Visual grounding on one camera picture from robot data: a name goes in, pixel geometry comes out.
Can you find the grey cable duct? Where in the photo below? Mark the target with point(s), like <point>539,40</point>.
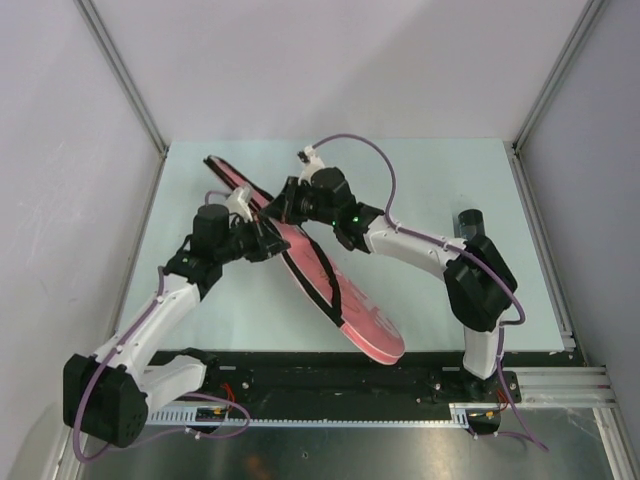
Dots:
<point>450,415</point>

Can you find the black shuttlecock tube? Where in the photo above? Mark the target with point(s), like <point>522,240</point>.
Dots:
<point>470,224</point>

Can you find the aluminium frame rail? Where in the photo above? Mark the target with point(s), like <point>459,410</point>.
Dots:
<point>565,387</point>

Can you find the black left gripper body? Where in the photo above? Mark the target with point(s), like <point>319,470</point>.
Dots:
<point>249,240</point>

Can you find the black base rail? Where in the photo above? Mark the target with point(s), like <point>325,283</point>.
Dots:
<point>435,376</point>

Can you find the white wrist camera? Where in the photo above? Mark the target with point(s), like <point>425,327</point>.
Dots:
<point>238,202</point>
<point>311,163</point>

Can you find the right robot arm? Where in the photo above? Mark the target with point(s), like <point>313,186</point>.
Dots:
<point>479,284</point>

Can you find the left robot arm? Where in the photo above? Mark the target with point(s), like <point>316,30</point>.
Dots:
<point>110,394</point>

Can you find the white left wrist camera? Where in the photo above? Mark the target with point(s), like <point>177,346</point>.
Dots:
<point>238,202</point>

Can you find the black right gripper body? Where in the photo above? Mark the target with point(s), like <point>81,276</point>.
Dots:
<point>303,205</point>

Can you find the pink racket bag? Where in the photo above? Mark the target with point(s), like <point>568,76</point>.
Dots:
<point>353,313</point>

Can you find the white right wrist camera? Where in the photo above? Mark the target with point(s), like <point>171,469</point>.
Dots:
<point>311,163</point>

